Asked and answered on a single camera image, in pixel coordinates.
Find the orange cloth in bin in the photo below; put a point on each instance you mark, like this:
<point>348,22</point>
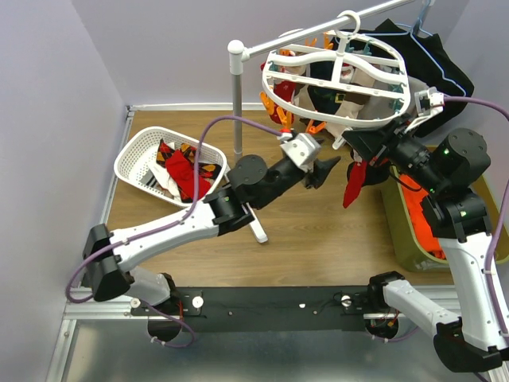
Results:
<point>413,195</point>

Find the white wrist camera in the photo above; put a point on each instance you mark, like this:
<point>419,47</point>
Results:
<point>301,148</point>
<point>429,103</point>

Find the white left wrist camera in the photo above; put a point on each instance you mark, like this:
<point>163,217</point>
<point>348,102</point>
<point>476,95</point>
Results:
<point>301,148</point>

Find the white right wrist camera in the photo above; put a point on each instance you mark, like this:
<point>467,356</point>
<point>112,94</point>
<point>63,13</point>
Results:
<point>429,103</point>

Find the navy santa sock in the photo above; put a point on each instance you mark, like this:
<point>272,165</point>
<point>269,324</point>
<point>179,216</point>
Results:
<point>325,100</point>

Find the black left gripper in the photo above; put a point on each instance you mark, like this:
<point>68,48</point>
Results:
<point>320,171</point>

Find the cream brown striped sock back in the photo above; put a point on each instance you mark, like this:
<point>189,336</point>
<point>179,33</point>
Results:
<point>301,97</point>

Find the socks pile in basket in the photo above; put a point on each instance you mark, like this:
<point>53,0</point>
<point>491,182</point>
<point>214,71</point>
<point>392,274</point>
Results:
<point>172,172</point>

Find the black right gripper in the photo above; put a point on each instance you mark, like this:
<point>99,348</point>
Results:
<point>381,142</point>

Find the grey hanging garment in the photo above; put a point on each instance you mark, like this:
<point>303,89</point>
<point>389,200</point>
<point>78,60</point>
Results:
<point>381,108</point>

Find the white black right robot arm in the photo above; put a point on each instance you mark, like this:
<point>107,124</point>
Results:
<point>476,339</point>

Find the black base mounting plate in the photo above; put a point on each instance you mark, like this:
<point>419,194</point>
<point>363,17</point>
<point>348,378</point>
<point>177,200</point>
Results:
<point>278,308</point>

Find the black hanging garment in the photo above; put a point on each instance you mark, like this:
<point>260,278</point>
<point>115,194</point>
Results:
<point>433,67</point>

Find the white round sock hanger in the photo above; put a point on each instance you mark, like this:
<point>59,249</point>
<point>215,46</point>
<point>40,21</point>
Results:
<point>343,48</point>

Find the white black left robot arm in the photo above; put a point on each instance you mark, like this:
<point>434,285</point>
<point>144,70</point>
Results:
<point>112,258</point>

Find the white perforated basket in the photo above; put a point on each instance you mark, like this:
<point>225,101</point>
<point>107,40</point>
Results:
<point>131,165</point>

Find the green plastic bin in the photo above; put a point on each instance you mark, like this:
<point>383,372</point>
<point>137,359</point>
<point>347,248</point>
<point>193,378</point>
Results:
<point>452,209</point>

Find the red black santa sock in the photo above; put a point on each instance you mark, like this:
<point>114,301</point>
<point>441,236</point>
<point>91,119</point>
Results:
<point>354,183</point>

